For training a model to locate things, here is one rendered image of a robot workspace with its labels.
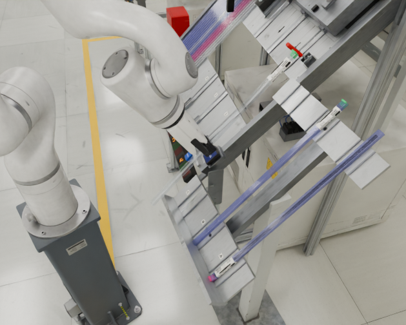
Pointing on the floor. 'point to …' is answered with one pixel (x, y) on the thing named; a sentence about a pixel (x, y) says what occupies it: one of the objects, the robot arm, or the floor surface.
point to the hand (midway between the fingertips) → (205, 146)
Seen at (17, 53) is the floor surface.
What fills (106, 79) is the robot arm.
